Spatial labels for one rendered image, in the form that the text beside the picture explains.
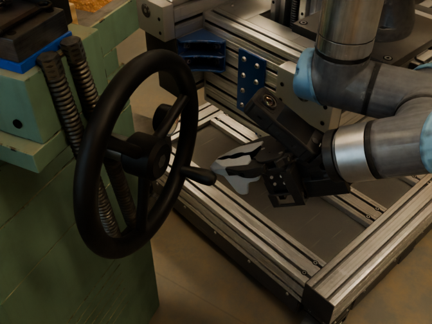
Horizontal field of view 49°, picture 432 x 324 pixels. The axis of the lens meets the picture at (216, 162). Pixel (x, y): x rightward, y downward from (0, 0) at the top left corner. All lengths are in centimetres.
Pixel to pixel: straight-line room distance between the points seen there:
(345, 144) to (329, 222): 81
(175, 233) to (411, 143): 114
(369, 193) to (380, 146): 93
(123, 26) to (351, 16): 41
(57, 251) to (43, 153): 31
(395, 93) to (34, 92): 44
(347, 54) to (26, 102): 40
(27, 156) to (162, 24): 66
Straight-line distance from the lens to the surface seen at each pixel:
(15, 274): 82
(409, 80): 67
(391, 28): 95
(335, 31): 64
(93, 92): 63
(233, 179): 71
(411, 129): 58
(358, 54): 65
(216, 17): 122
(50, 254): 86
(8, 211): 75
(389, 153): 59
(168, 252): 157
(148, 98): 224
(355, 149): 60
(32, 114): 58
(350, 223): 141
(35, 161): 60
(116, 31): 85
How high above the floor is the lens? 123
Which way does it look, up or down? 41 degrees down
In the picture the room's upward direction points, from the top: straight up
